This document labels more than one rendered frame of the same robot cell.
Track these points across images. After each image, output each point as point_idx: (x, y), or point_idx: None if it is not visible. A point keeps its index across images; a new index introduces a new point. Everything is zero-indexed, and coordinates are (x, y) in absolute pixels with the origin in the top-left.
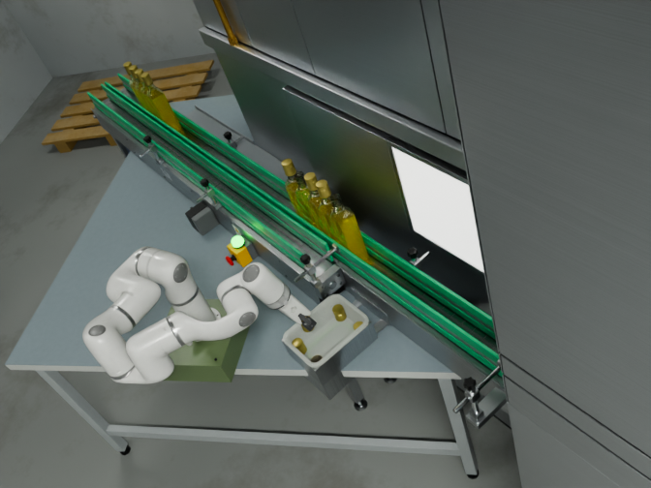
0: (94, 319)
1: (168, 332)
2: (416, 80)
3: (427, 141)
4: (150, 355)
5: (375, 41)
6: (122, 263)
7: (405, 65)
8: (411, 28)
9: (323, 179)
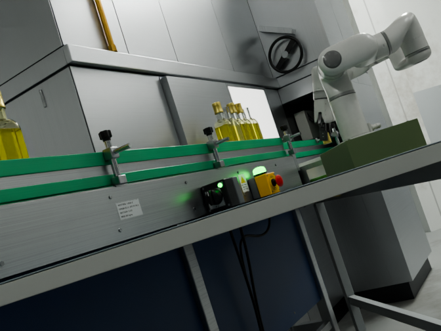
0: (396, 19)
1: None
2: (220, 48)
3: (235, 75)
4: None
5: (204, 31)
6: (344, 39)
7: (216, 41)
8: (214, 23)
9: None
